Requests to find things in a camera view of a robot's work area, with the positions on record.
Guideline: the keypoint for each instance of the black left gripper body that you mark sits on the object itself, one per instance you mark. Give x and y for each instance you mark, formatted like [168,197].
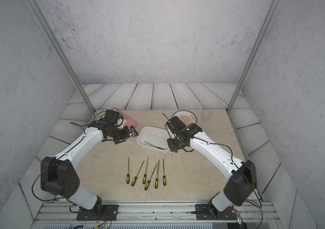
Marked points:
[119,134]

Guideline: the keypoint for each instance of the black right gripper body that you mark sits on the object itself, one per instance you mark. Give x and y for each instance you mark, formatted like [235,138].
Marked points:
[174,144]

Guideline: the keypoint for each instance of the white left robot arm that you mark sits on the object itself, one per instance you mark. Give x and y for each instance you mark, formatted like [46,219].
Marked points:
[58,174]

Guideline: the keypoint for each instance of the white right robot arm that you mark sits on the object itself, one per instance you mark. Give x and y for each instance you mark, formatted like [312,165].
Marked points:
[241,176]

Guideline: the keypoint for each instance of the white plastic storage box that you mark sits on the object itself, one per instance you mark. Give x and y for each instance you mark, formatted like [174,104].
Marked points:
[155,136]

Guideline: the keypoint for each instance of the pink cutting board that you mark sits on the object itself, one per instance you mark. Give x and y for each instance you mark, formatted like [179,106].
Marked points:
[128,121]

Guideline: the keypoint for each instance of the round patterned plate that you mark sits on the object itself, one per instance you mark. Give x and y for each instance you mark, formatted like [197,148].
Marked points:
[187,117]

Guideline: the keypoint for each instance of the clear glass cup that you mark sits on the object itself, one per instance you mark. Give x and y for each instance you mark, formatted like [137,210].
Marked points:
[206,115]

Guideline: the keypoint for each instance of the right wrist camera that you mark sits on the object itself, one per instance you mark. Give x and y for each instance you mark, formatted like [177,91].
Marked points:
[174,124]

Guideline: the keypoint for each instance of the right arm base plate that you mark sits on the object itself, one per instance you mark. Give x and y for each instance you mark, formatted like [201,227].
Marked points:
[209,212]

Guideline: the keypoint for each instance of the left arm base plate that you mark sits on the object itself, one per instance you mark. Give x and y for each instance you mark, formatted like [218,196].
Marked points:
[98,213]

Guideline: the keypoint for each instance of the aluminium front rail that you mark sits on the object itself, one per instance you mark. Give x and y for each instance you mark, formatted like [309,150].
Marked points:
[157,215]

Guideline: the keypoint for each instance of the left aluminium frame post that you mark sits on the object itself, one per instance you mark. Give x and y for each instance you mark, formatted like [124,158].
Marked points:
[44,25]

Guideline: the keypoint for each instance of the aluminium frame post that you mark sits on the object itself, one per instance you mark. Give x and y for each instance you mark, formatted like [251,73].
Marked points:
[44,25]
[254,52]

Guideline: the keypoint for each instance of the right aluminium frame post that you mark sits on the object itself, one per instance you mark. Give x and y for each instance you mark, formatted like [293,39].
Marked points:
[254,52]

